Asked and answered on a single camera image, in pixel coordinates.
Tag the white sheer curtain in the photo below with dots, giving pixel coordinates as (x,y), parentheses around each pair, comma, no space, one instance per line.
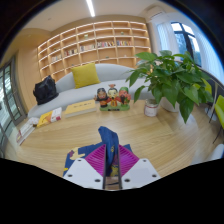
(165,36)

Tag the dark-framed window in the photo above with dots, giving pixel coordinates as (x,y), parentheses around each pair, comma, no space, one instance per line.
(186,41)

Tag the yellow and pink book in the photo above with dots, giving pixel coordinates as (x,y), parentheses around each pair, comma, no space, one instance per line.
(49,117)

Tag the yellow cushion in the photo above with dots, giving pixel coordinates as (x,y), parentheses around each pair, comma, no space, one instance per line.
(85,75)

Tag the grey curved sofa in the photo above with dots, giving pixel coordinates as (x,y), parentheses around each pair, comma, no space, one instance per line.
(76,95)

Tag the wooden wall shelf unit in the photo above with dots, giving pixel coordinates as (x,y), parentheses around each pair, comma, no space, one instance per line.
(93,43)

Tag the black bag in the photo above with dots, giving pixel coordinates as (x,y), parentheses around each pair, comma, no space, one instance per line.
(45,90)

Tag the small white crumpled object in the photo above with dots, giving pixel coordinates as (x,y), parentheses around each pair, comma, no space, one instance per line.
(34,120)

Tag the blue patterned towel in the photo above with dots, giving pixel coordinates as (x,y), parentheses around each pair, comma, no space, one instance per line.
(108,136)

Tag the glass door with grey frame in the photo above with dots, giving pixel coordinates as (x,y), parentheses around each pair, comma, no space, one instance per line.
(8,103)

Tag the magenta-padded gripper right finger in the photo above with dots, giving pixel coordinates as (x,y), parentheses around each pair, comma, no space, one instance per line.
(138,171)

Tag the white air conditioner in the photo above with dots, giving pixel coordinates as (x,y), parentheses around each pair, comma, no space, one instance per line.
(156,11)

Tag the colourful figurine trio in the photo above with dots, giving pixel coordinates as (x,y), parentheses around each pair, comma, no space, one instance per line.
(112,97)

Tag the long ceiling light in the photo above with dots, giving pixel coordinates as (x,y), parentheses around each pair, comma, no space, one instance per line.
(90,8)

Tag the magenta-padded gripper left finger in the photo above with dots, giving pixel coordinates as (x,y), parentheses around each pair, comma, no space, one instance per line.
(85,171)

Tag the flat yellow book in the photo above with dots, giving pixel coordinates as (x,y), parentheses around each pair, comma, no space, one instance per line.
(80,108)

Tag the green potted plant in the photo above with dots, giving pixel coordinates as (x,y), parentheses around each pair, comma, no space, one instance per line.
(173,83)

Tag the lime green chair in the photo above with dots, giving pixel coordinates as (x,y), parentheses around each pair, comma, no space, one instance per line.
(220,110)
(207,87)

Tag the small white jar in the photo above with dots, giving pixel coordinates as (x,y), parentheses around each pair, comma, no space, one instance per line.
(151,108)

